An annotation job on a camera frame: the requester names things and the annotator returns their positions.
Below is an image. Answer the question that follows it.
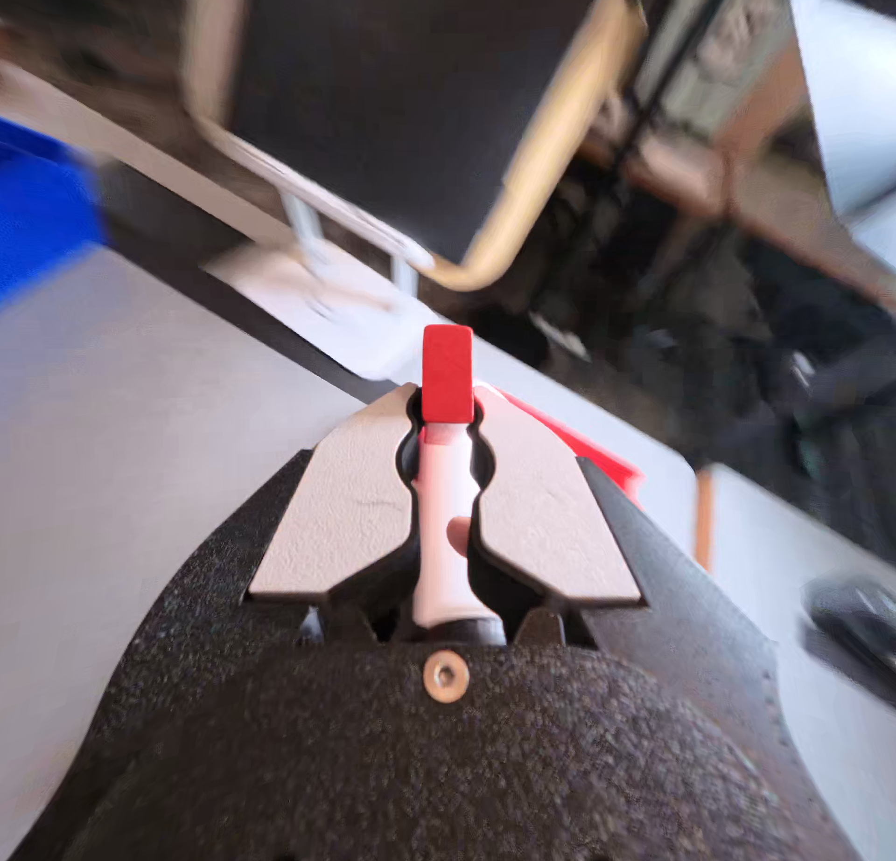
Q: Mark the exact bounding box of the grey dumbbell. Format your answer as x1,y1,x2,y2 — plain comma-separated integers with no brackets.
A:
800,573,896,704

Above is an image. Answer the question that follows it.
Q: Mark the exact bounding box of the blue plastic bin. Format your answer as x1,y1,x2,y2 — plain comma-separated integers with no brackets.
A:
0,118,109,307

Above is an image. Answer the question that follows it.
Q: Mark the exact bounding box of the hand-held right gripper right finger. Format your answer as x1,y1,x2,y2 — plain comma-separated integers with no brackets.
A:
470,385,644,641

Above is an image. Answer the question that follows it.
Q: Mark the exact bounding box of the black faced wooden board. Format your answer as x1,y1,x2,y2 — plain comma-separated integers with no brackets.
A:
183,0,650,294

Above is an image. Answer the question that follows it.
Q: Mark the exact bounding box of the red divided plastic bin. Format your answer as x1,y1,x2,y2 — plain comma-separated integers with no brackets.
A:
483,384,645,512

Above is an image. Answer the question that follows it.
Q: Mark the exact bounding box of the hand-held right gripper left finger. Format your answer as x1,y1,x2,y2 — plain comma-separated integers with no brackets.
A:
248,382,421,641

